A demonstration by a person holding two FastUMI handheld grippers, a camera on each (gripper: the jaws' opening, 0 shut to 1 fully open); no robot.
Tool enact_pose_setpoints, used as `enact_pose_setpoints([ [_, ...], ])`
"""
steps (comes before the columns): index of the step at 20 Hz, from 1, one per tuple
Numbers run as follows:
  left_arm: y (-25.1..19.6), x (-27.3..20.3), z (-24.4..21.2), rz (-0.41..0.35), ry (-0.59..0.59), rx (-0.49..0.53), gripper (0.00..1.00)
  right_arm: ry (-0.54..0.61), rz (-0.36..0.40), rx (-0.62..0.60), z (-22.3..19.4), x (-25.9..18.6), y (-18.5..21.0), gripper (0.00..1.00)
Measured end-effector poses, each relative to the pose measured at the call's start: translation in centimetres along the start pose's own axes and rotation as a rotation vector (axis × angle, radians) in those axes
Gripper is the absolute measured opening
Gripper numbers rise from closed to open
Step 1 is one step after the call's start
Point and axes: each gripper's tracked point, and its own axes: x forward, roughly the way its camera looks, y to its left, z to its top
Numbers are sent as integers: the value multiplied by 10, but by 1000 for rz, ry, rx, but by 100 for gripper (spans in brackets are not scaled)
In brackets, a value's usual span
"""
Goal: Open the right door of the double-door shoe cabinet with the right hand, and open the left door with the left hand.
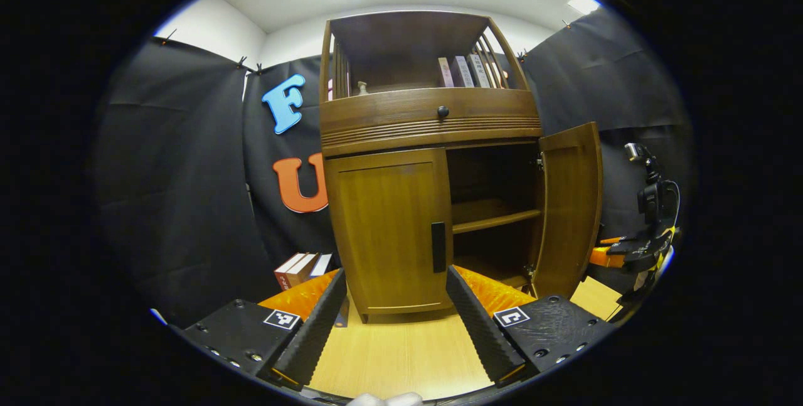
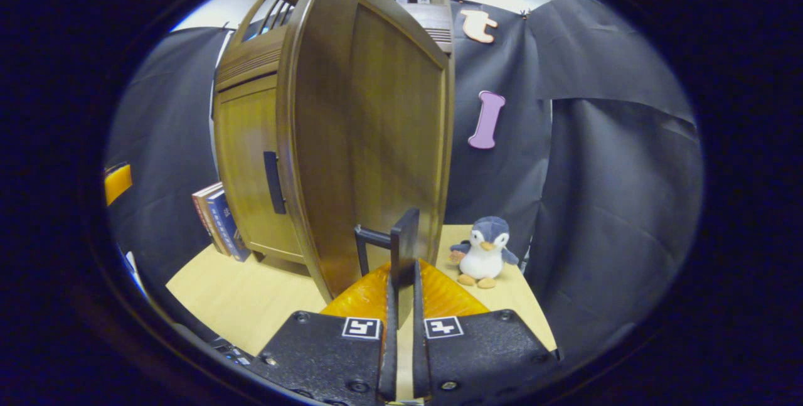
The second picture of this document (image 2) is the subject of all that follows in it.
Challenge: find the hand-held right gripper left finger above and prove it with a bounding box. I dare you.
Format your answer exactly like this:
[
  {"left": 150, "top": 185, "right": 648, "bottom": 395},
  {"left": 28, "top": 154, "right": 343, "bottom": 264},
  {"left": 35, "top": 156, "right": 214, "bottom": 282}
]
[{"left": 251, "top": 262, "right": 400, "bottom": 406}]

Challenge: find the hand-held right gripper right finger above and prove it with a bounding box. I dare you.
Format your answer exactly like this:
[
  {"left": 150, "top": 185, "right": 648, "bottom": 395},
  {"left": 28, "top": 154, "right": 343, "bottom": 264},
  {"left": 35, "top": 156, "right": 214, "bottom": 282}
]
[{"left": 412, "top": 259, "right": 563, "bottom": 406}]

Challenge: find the penguin plush toy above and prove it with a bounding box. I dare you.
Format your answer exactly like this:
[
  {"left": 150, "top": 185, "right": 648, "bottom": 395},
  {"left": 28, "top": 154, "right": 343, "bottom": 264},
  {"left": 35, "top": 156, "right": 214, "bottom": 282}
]
[{"left": 448, "top": 215, "right": 521, "bottom": 289}]

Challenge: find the black backdrop cloth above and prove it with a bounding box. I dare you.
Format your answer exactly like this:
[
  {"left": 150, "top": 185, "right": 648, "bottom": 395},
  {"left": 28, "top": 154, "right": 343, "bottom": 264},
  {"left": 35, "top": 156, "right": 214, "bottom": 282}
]
[{"left": 104, "top": 0, "right": 705, "bottom": 363}]

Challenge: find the blue book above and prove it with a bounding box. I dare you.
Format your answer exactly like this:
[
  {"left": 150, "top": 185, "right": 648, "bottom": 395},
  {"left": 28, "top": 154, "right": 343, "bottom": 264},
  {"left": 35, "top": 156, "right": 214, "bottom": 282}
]
[{"left": 206, "top": 189, "right": 252, "bottom": 263}]

